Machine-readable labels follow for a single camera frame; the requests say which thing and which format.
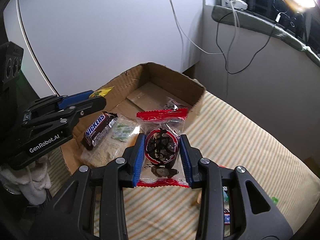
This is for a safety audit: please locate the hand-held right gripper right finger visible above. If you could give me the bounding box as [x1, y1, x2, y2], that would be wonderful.
[180, 134, 294, 240]

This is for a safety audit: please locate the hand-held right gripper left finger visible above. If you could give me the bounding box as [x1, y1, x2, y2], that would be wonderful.
[29, 133, 147, 240]

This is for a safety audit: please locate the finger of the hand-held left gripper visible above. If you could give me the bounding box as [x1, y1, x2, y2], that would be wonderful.
[21, 96, 107, 137]
[24, 90, 94, 117]

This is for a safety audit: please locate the yellow candy packet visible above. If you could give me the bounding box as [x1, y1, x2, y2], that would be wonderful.
[89, 86, 115, 98]

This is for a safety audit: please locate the red clear dried plum packet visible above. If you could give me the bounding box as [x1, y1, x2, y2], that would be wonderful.
[136, 107, 190, 188]

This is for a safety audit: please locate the brown chocolate bar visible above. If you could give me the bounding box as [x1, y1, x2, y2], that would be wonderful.
[81, 112, 118, 151]

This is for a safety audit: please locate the clear packet green print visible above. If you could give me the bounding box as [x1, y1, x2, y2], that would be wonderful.
[110, 115, 140, 143]

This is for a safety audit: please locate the clear bag of bread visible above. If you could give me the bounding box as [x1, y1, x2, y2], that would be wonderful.
[79, 125, 135, 169]

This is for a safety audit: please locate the cardboard box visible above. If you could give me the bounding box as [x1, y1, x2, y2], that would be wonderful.
[59, 62, 207, 177]

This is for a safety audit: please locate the white towel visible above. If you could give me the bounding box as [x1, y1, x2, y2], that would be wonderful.
[0, 155, 53, 207]

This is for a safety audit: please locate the striped yellow blanket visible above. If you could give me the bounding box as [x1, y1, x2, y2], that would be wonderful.
[47, 91, 317, 240]

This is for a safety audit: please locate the small chocolate bar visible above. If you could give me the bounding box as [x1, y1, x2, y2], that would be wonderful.
[223, 209, 232, 227]

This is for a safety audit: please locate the white wardrobe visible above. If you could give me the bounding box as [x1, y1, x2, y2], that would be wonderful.
[4, 0, 204, 98]

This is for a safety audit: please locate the grey windowsill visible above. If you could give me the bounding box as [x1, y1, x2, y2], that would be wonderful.
[212, 4, 320, 67]

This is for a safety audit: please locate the white power strip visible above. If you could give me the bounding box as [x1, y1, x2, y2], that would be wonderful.
[217, 0, 248, 11]

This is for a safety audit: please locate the long white cable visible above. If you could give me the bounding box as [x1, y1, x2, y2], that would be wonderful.
[164, 0, 233, 55]

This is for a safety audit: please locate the black cable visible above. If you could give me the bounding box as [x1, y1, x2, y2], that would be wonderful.
[216, 12, 278, 100]

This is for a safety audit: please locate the short white cable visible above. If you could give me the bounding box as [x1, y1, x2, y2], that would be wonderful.
[231, 1, 242, 28]

